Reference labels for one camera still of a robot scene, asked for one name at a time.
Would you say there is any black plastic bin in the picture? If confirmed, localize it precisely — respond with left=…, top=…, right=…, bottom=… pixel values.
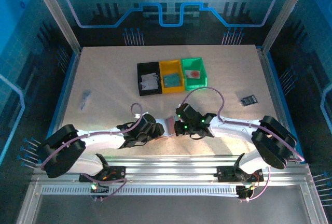
left=137, top=62, right=163, bottom=97

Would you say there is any yellow plastic bin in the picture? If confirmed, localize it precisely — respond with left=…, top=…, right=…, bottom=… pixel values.
left=159, top=60, right=186, bottom=95

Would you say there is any aluminium frame post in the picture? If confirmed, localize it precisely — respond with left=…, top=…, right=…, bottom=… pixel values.
left=260, top=0, right=313, bottom=55
left=28, top=0, right=82, bottom=55

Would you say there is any red circle cards stack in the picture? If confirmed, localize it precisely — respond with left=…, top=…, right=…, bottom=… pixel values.
left=185, top=70, right=202, bottom=80

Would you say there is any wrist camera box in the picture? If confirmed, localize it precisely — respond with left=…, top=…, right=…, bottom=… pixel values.
left=175, top=103, right=193, bottom=117
left=141, top=113, right=157, bottom=126

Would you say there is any clear plastic bag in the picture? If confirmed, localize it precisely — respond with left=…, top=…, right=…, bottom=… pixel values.
left=79, top=90, right=92, bottom=110

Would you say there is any teal VIP card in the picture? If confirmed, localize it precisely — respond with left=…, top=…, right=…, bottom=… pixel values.
left=162, top=73, right=182, bottom=89

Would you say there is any aluminium mounting rail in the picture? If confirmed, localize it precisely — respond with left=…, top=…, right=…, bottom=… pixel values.
left=32, top=155, right=313, bottom=183

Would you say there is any green plastic bin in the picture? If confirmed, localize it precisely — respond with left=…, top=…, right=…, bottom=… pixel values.
left=181, top=57, right=209, bottom=92

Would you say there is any teal cards stack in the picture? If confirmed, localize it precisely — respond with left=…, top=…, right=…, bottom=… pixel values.
left=163, top=74, right=182, bottom=85

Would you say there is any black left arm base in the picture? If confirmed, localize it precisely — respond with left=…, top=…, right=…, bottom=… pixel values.
left=79, top=165, right=127, bottom=183

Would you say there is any aluminium side rail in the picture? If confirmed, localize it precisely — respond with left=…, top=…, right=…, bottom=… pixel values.
left=256, top=47, right=308, bottom=164
left=38, top=49, right=83, bottom=164

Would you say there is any white slotted cable duct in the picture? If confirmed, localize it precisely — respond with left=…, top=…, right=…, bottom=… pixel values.
left=41, top=184, right=241, bottom=197

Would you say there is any small dark chip card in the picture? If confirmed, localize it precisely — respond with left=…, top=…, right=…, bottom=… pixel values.
left=240, top=94, right=259, bottom=107

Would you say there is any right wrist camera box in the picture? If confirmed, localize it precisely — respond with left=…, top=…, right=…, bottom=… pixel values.
left=175, top=103, right=193, bottom=117

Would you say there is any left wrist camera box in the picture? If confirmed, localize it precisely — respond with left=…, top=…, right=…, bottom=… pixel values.
left=141, top=113, right=157, bottom=126

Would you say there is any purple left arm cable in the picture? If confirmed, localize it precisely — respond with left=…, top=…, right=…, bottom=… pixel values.
left=40, top=102, right=143, bottom=170

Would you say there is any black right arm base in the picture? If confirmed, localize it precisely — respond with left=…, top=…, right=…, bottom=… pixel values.
left=216, top=165, right=264, bottom=183

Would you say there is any white cards stack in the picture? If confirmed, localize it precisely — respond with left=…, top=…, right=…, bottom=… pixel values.
left=140, top=73, right=159, bottom=91

